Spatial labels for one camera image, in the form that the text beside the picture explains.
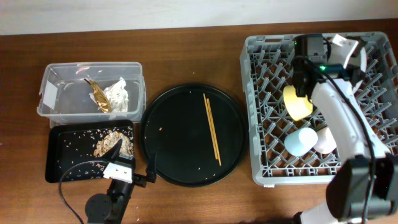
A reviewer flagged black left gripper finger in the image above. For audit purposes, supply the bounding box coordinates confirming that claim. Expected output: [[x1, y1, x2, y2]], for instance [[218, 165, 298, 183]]
[[146, 151, 157, 183], [101, 139, 123, 162]]

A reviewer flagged white napkin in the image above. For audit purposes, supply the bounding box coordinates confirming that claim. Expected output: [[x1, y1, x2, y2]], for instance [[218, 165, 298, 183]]
[[89, 77, 129, 113]]

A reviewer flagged light blue cup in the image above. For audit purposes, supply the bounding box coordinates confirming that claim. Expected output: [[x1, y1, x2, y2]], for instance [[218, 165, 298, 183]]
[[284, 128, 318, 157]]

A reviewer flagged yellow bowl with scraps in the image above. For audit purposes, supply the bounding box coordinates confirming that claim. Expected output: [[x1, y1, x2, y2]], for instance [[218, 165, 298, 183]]
[[283, 86, 313, 121]]

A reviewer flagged pink cup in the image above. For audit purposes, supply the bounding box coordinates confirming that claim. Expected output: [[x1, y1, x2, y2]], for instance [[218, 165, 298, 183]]
[[313, 127, 336, 154]]

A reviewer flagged grey plate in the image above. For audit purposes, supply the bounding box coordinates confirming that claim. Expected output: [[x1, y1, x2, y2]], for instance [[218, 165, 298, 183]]
[[351, 47, 367, 93]]

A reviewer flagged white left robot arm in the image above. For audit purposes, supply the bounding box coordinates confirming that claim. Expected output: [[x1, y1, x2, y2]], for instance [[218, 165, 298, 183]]
[[85, 140, 157, 224]]

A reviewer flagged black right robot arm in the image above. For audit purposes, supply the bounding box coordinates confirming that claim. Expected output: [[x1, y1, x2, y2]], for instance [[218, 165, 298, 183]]
[[292, 34, 397, 223]]

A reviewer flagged grey dishwasher rack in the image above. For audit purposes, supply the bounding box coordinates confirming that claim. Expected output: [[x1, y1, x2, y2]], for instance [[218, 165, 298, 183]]
[[240, 32, 397, 187]]

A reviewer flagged pile of food scraps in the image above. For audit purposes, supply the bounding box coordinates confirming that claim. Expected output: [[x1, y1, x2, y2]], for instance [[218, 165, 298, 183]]
[[93, 131, 134, 157]]

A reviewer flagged black rectangular tray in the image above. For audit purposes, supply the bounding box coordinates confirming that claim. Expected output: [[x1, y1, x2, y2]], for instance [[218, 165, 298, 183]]
[[45, 120, 134, 183]]

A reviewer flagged round black serving tray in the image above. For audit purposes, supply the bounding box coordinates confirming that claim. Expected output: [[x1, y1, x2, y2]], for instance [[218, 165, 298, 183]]
[[139, 84, 248, 187]]

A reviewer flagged clear plastic bin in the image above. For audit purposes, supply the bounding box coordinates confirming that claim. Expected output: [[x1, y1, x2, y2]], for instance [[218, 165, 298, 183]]
[[37, 62, 147, 127]]

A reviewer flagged white label on bin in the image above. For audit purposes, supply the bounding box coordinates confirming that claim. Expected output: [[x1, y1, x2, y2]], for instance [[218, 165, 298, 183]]
[[43, 81, 58, 110]]

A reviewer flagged wooden chopstick right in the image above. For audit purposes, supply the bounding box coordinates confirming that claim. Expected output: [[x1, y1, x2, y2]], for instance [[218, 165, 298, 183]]
[[206, 98, 222, 166]]

